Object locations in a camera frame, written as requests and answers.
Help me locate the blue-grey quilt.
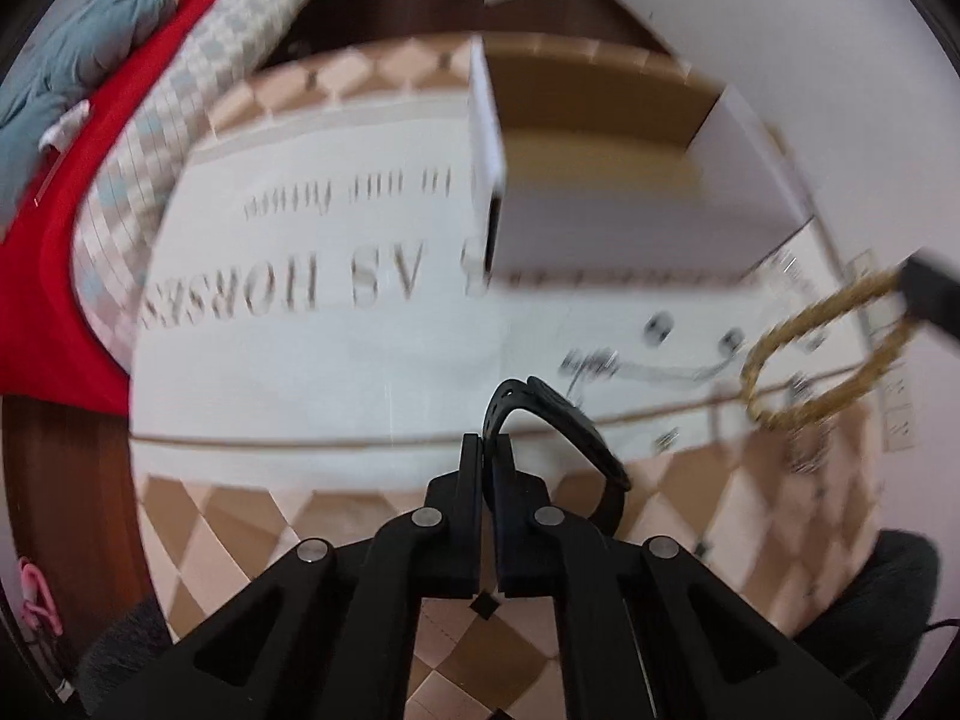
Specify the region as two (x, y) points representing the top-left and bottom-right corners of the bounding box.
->
(2, 0), (178, 227)

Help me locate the bed with checkered mattress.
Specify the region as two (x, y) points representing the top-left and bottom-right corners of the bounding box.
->
(36, 0), (311, 375)

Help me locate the red bed sheet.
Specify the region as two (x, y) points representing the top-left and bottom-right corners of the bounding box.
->
(2, 0), (217, 416)

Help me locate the brown diamond pattern table cover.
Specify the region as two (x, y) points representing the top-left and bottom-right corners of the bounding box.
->
(133, 32), (887, 720)

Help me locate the white cardboard jewelry box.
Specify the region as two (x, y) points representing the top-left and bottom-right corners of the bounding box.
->
(469, 34), (814, 281)

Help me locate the gold rope chain bracelet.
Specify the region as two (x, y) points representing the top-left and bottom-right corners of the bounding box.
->
(739, 268), (921, 433)

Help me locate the white wall socket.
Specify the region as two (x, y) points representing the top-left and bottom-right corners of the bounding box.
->
(878, 364), (916, 454)

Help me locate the dark grey chair cushion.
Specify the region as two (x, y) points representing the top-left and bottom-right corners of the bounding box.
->
(793, 530), (940, 718)

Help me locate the black watch strap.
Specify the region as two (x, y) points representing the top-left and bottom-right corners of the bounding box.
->
(478, 375), (633, 542)

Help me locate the pink hanger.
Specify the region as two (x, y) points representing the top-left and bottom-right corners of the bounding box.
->
(18, 557), (64, 639)

